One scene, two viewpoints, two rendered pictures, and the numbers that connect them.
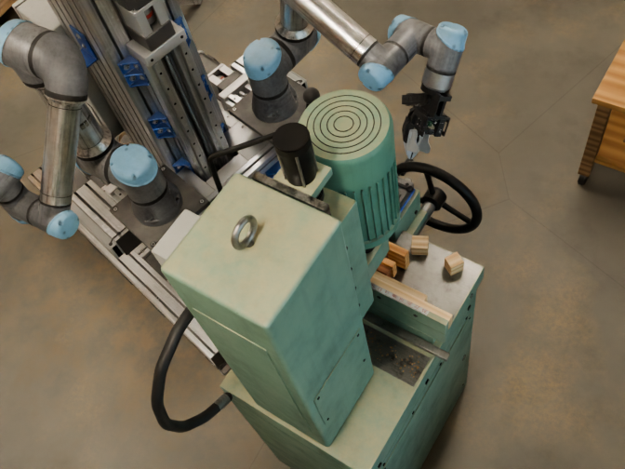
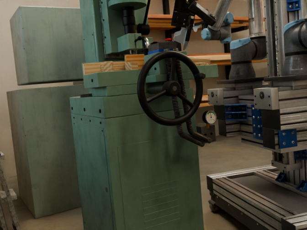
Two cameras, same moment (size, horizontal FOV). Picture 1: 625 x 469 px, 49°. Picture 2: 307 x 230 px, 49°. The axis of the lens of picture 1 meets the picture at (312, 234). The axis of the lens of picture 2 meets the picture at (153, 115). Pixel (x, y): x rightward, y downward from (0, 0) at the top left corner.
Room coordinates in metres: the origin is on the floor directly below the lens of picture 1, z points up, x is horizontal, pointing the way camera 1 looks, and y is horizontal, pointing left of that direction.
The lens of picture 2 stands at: (1.34, -1.64, 0.84)
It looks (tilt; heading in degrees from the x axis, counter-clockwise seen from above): 5 degrees down; 106
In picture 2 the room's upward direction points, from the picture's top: 5 degrees counter-clockwise
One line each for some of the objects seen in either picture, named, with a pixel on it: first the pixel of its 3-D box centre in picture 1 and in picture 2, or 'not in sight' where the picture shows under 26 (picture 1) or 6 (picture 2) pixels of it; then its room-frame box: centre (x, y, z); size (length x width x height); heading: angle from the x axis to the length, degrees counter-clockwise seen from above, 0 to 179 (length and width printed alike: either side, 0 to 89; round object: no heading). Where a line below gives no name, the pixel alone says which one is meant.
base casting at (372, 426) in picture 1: (351, 340); (126, 101); (0.73, -0.02, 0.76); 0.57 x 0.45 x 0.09; 133
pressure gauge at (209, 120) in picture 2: not in sight; (209, 119); (1.14, -0.09, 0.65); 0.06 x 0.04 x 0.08; 43
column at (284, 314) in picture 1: (289, 332); (107, 27); (0.61, 0.10, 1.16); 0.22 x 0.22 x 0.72; 43
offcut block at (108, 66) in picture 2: (454, 263); (108, 66); (0.77, -0.32, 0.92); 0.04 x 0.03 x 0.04; 100
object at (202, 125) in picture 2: not in sight; (201, 133); (1.10, -0.03, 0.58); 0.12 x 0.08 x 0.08; 133
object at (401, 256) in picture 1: (366, 241); (149, 61); (0.90, -0.13, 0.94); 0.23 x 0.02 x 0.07; 43
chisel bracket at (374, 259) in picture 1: (361, 260); (129, 44); (0.80, -0.09, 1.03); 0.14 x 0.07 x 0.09; 133
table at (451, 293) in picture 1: (370, 241); (157, 75); (0.93, -0.14, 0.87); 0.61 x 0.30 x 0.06; 43
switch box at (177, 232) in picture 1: (193, 258); not in sight; (0.69, 0.22, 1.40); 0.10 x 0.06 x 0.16; 133
